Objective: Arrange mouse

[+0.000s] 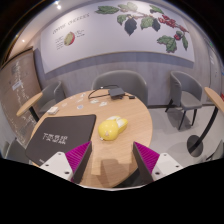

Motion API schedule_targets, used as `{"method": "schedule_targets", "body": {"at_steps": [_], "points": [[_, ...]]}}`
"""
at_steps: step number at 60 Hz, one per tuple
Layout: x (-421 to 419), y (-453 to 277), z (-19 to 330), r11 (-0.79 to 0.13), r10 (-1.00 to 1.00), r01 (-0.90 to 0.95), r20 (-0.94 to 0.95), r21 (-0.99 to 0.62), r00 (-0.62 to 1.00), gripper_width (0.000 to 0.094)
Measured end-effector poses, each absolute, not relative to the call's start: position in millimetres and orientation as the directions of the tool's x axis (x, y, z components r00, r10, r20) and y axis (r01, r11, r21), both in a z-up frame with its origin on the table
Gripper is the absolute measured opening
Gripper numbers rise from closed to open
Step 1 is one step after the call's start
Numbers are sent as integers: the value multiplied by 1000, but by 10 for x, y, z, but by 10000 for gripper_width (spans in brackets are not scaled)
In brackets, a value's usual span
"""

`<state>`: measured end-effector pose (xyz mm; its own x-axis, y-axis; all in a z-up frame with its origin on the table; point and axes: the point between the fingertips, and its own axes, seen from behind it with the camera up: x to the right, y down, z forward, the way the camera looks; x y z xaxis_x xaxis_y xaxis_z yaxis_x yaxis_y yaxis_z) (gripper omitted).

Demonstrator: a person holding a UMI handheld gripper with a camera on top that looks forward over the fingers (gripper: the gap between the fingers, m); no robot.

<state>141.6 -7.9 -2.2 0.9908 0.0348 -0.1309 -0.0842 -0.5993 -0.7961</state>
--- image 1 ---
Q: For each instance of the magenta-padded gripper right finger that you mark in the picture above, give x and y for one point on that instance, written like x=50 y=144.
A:
x=166 y=165

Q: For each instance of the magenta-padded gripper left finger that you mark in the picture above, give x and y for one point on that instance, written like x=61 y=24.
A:
x=56 y=165

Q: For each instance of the black mouse pad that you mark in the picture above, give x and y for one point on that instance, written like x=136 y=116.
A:
x=61 y=133

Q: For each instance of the grey upholstered armchair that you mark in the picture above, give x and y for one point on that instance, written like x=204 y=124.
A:
x=50 y=95
x=16 y=151
x=186 y=90
x=130 y=81

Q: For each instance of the small white box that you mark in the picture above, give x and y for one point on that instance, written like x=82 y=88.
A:
x=53 y=110

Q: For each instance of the white card with blue print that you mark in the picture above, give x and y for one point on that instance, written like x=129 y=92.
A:
x=80 y=107

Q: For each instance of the round wooden side table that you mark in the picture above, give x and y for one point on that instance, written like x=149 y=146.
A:
x=213 y=96
x=28 y=104

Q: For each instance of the small white card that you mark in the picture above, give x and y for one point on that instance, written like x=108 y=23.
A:
x=103 y=104
x=79 y=100
x=94 y=101

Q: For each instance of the small black plug adapter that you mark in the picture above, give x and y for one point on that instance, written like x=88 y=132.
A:
x=131 y=97

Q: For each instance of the black box device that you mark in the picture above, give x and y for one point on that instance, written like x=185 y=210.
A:
x=116 y=92

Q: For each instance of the brown wall map board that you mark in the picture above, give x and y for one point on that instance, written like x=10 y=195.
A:
x=18 y=96

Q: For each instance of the coffee cherries wall mural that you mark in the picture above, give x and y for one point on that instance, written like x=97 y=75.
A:
x=106 y=36

